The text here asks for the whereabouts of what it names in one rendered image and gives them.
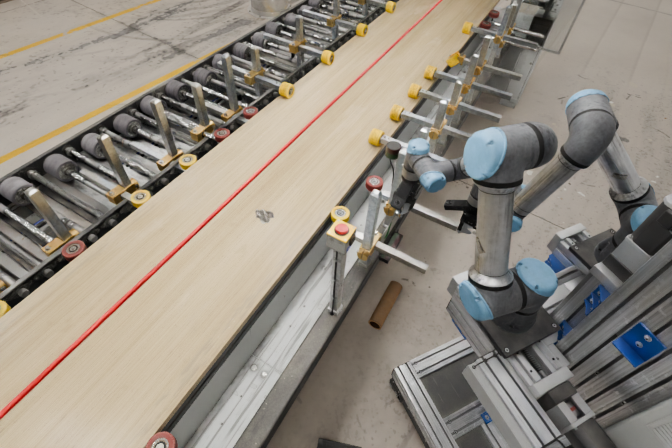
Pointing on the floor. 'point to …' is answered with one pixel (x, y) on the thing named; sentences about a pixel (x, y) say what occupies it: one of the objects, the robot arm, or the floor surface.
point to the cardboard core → (385, 305)
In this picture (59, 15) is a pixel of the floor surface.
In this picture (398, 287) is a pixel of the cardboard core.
